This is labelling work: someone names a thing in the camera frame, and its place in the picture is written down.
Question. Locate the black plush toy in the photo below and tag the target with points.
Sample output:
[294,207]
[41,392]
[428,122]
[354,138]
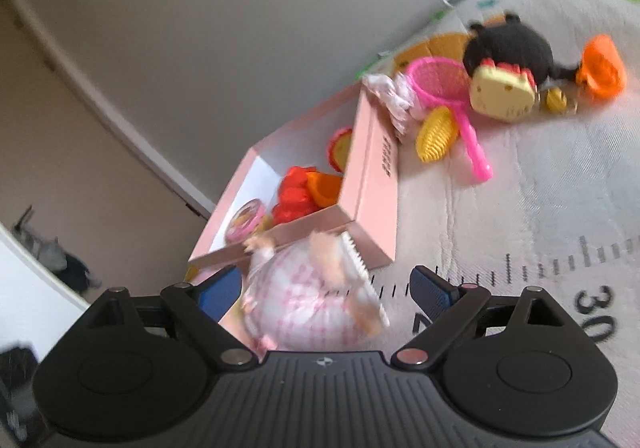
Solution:
[517,44]

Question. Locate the yellow pink toy stamp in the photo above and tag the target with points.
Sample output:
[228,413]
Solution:
[338,148]
[250,219]

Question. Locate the red hooded toy figure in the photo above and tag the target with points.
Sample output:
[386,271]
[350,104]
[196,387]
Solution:
[294,198]

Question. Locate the pink toy strainer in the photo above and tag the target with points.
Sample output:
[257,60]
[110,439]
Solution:
[441,81]

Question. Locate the clothes hanging on door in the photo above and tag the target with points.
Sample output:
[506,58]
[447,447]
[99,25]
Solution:
[71,271]

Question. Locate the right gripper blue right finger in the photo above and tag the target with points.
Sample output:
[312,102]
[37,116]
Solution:
[453,310]

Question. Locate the yellow toy corn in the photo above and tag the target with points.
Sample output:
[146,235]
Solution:
[438,133]

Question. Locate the pink haired plush doll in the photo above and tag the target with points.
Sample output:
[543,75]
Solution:
[315,294]

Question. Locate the yellow kitty face toy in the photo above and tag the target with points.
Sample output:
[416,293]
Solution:
[503,91]

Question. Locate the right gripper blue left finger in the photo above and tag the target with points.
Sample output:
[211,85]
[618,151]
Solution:
[197,311]

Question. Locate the orange plastic toy cup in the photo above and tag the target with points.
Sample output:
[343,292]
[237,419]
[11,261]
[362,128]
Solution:
[324,188]

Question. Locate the colourful play mat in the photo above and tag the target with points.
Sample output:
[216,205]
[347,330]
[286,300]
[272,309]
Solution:
[561,210]

